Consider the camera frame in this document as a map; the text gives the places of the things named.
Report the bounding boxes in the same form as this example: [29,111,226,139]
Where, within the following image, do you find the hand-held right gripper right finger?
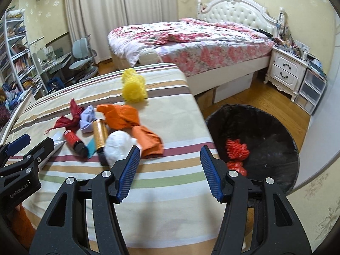
[200,146,312,255]

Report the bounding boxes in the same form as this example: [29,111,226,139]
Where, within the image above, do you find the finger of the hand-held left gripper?
[0,134,31,165]
[0,137,55,177]

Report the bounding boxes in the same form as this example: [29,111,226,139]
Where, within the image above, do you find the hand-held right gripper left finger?
[29,146,141,255]

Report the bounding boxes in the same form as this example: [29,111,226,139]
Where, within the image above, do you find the white plastic bag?
[104,130,144,168]

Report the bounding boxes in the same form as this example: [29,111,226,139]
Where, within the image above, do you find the red bottle with black cap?
[63,130,89,158]

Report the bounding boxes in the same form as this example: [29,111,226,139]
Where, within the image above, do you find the dark red cloth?
[45,98,86,135]

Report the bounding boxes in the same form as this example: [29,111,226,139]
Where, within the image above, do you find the orange plastic bag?
[131,126,164,158]

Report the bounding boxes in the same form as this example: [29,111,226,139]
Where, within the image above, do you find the blue and white packet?
[49,133,97,158]

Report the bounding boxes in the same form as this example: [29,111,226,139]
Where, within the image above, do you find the gold bottle with black cap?
[92,119,110,166]

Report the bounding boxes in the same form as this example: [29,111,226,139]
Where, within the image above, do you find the lavender cloth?
[79,105,98,134]

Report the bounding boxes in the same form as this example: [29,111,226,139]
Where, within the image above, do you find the orange cloth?
[96,104,141,131]

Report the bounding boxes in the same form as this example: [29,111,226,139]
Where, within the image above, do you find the black lined trash bin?
[205,103,300,195]

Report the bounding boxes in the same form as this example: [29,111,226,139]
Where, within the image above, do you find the red mesh bag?
[226,161,248,177]

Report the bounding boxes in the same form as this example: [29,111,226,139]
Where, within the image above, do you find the person's orange clothing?
[9,203,36,248]

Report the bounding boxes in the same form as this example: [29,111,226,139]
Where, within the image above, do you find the red foam net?
[226,139,250,161]

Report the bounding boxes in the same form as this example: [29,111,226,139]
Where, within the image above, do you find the blue plastic crate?
[48,77,66,92]

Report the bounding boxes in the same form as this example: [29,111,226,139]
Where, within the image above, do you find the cardboard box under bed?
[195,88,217,109]

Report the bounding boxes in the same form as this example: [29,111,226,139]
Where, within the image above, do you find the glass study desk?
[32,46,73,86]

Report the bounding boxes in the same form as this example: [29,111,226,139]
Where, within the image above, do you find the white box under bed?
[214,74,253,103]

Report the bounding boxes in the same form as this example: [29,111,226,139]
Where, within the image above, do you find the yellow foam net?
[121,68,149,103]

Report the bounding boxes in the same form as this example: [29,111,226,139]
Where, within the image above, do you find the white bookshelf with books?
[0,9,49,96]

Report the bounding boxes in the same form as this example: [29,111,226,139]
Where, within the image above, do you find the white desk lamp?
[28,35,45,46]

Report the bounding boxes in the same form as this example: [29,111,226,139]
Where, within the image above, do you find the grey-blue office chair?
[68,38,99,82]

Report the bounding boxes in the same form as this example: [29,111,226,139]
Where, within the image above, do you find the white volleyball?
[139,49,162,66]

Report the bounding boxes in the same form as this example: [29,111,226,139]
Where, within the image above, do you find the white nightstand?
[264,45,310,103]

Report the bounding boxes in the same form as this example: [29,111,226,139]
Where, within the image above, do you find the bed with floral quilt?
[108,18,275,78]

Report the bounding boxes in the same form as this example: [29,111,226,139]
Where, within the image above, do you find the clear plastic drawer unit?
[294,68,327,115]

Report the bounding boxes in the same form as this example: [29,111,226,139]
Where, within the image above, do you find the dark clothes on bed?
[252,28,274,38]

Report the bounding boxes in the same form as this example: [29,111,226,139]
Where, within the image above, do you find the clutter of small bottles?
[273,18,311,57]

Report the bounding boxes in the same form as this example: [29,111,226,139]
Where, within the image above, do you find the pile of items on drawers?
[307,54,329,78]

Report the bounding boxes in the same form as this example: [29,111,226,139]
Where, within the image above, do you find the beige curtain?
[64,0,179,65]

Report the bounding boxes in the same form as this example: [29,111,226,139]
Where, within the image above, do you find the white tufted headboard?
[197,0,288,36]

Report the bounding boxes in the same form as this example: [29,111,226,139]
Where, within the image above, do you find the white wooden bed rail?
[0,88,35,139]

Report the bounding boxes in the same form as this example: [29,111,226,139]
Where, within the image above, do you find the white bed frame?
[112,46,273,96]

